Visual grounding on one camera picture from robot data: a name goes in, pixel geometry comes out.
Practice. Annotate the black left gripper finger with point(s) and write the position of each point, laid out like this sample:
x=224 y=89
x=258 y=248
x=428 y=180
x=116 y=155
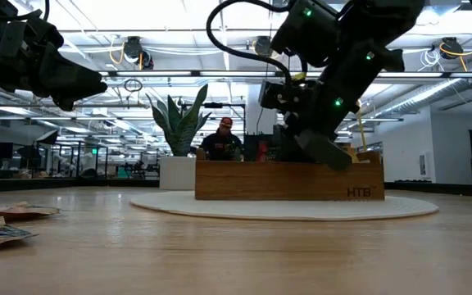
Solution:
x=64 y=69
x=101 y=87

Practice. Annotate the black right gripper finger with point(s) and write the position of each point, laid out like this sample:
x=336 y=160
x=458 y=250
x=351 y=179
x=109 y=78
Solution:
x=326 y=151

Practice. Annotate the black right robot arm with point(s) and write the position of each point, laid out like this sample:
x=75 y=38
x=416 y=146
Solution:
x=363 y=37

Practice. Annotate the wooden three-compartment tea box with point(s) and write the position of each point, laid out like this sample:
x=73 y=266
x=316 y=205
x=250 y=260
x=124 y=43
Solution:
x=285 y=180

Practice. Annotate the long ceiling light bar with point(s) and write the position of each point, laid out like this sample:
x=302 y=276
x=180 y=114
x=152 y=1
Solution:
x=158 y=73

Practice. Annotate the white round woven placemat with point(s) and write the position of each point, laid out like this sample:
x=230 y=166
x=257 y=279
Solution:
x=285 y=209

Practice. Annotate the black perforated computer case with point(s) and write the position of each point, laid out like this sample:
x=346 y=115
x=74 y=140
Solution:
x=250 y=147

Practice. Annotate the snake plant in white pot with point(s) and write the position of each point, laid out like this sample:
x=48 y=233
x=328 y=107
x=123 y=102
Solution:
x=180 y=127

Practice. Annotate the person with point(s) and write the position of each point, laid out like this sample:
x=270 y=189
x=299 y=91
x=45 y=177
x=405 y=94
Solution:
x=219 y=145

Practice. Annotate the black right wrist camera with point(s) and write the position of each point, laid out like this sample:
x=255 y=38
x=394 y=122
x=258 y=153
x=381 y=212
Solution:
x=285 y=96

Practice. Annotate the silver ceiling air duct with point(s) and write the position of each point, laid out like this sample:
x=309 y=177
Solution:
x=424 y=96

